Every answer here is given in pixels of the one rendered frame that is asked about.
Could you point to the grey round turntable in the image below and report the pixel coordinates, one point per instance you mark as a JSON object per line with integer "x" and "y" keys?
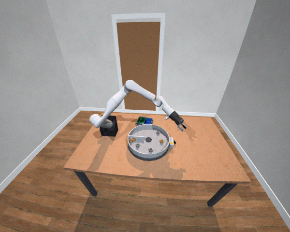
{"x": 146, "y": 136}

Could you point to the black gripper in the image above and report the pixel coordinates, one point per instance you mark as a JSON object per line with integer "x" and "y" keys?
{"x": 171, "y": 113}

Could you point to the green and blue divided bin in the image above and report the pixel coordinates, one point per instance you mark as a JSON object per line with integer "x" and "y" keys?
{"x": 144, "y": 120}

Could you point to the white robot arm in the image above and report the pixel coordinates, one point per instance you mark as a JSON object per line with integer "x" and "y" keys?
{"x": 101, "y": 121}

